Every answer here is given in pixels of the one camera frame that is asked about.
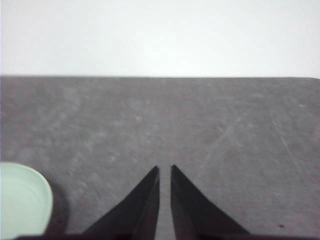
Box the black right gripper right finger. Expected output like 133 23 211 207
170 164 251 240

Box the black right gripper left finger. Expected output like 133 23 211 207
84 166 161 240

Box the green plate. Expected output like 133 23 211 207
0 161 54 239

